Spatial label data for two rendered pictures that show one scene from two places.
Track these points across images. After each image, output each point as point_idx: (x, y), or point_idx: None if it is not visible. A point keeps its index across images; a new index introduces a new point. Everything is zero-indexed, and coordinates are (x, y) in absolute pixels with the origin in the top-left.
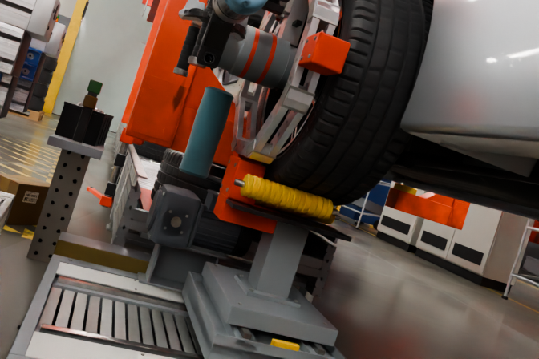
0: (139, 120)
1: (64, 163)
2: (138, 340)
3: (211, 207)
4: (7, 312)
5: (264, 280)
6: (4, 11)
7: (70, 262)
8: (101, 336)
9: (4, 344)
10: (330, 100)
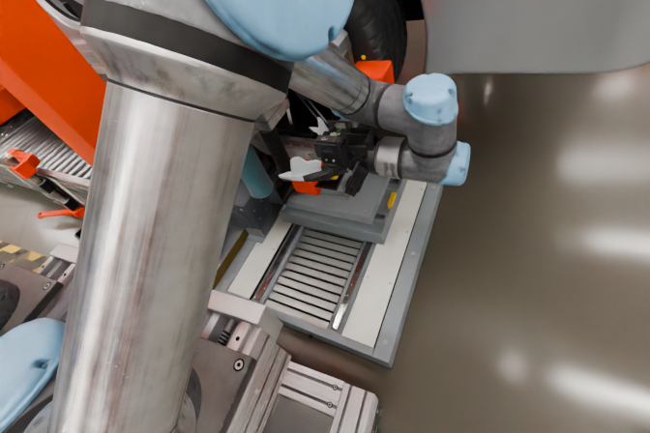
0: None
1: None
2: (341, 271)
3: None
4: (278, 337)
5: (343, 184)
6: (261, 363)
7: (228, 283)
8: (347, 295)
9: (320, 348)
10: None
